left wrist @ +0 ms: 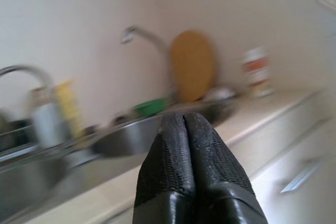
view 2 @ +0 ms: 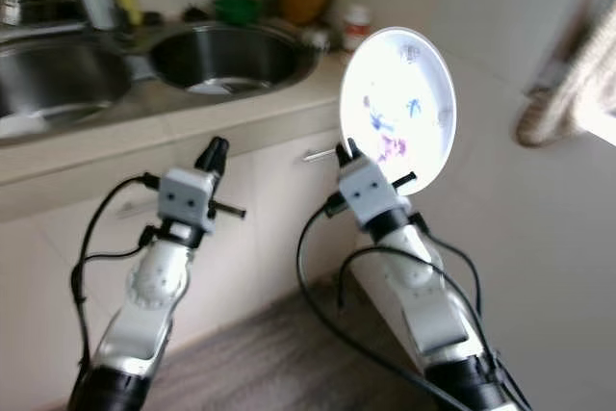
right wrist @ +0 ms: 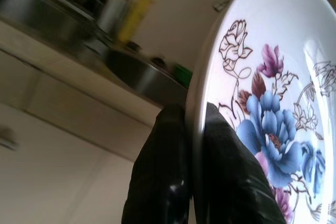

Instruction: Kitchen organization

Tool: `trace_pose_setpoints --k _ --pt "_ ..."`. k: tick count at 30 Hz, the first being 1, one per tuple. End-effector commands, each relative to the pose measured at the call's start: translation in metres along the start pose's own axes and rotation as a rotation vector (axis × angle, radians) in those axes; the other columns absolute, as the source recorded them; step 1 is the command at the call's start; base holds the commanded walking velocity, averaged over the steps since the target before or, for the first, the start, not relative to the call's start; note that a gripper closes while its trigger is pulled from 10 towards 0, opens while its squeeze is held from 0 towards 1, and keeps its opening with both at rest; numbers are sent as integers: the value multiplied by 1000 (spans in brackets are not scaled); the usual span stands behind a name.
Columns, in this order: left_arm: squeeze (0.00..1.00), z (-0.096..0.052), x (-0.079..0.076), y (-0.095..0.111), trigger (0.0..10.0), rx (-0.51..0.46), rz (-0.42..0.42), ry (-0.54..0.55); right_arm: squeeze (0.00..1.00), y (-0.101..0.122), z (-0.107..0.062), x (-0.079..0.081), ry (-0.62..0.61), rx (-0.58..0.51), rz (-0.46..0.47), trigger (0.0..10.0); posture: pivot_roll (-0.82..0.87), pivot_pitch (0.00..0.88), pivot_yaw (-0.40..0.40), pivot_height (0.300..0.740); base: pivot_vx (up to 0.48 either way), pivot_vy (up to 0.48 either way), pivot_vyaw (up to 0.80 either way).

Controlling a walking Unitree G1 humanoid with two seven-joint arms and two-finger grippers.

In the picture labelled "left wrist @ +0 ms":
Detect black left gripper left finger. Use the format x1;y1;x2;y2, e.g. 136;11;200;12
132;113;196;224

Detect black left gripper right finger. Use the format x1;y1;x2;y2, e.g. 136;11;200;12
185;112;266;224

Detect green plastic bowl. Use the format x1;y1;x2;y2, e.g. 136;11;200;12
133;98;169;116

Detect black sink plug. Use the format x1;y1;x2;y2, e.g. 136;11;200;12
113;115;133;127

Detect white cabinet door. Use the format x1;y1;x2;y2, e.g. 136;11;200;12
246;119;336;224

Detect round wooden cutting board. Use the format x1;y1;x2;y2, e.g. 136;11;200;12
169;29;215;103

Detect white bottle orange label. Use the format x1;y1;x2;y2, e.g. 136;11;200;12
241;46;276;98

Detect stainless steel double sink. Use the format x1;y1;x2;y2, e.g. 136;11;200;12
0;100;233;221

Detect yellow dish soap bottle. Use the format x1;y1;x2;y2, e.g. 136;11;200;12
54;79;86;140

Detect white bottle brown cap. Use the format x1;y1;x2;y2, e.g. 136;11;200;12
31;87;68;148

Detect slim grey curved faucet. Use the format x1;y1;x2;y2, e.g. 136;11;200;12
120;25;175;101

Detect silver gooseneck spring faucet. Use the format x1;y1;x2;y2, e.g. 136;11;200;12
0;63;57;99

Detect silver bar cabinet handle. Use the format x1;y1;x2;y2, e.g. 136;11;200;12
280;158;324;195

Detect metal wire sink rack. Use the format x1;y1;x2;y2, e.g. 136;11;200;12
0;119;36;154

